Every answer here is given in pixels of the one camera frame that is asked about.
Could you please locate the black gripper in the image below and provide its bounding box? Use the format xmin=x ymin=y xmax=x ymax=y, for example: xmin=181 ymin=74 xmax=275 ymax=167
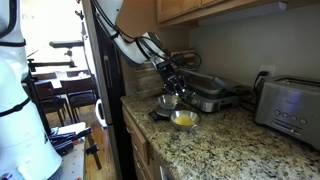
xmin=155 ymin=59 xmax=195 ymax=100

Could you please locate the steel bowl on scale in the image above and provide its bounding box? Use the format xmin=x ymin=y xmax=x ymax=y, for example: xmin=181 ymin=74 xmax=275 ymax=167
xmin=157 ymin=93 xmax=182 ymax=111

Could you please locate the steel bowl with yellow powder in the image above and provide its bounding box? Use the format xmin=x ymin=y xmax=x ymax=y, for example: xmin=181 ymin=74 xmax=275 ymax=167
xmin=169 ymin=110 xmax=202 ymax=133

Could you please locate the stainless steel panini grill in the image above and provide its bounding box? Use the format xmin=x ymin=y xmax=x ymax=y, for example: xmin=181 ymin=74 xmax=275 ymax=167
xmin=179 ymin=68 xmax=242 ymax=113

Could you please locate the black kitchen scale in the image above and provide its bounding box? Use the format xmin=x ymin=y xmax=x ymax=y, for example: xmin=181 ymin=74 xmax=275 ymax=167
xmin=148 ymin=103 xmax=188 ymax=122

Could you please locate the patchwork wooden cutting board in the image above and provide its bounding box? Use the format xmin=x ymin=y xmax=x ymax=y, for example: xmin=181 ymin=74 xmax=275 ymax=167
xmin=133 ymin=60 xmax=196 ymax=100

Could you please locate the wooden lower drawer cabinet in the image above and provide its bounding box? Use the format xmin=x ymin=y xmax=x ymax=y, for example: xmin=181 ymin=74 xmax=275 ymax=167
xmin=121 ymin=104 xmax=158 ymax=180

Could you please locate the black refrigerator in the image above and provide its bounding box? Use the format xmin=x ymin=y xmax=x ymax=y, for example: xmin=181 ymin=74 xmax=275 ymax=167
xmin=81 ymin=0 xmax=138 ymax=180

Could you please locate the wooden upper cabinet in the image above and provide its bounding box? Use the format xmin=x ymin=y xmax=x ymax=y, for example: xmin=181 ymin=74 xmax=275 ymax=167
xmin=155 ymin=0 xmax=320 ymax=28

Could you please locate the stainless steel dishwasher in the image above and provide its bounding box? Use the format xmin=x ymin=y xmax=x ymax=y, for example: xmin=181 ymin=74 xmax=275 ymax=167
xmin=153 ymin=156 xmax=175 ymax=180

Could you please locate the dark wooden dining chair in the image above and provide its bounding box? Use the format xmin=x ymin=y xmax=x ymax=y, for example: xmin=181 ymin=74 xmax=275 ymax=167
xmin=59 ymin=78 xmax=98 ymax=123
xmin=34 ymin=81 xmax=68 ymax=127

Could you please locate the stainless steel toaster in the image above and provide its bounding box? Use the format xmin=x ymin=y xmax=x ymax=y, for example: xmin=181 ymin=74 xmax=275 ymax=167
xmin=254 ymin=75 xmax=320 ymax=151

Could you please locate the dark dining table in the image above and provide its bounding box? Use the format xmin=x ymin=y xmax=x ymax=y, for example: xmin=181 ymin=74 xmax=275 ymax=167
xmin=21 ymin=70 xmax=96 ymax=92

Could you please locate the white perforated robot table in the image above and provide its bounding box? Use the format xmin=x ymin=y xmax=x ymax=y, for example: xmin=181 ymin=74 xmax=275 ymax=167
xmin=48 ymin=121 xmax=88 ymax=180

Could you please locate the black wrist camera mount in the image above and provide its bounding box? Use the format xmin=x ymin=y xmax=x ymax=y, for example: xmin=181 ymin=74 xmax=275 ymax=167
xmin=166 ymin=52 xmax=186 ymax=65

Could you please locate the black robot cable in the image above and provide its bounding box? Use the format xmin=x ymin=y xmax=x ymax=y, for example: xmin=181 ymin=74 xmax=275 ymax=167
xmin=89 ymin=0 xmax=203 ymax=72

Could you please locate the black power cord plug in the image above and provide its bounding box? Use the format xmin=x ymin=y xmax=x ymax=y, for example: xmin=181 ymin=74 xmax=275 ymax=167
xmin=253 ymin=70 xmax=270 ymax=92

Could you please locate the white wall outlet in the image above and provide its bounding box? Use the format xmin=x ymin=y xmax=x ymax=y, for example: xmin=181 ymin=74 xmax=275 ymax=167
xmin=259 ymin=65 xmax=277 ymax=78

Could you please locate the black clamp with orange handle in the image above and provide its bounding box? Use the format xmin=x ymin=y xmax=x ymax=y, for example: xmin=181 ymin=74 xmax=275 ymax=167
xmin=49 ymin=127 xmax=93 ymax=157

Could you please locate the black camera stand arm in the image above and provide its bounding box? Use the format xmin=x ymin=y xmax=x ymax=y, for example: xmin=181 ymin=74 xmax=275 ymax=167
xmin=28 ymin=40 xmax=85 ymax=73

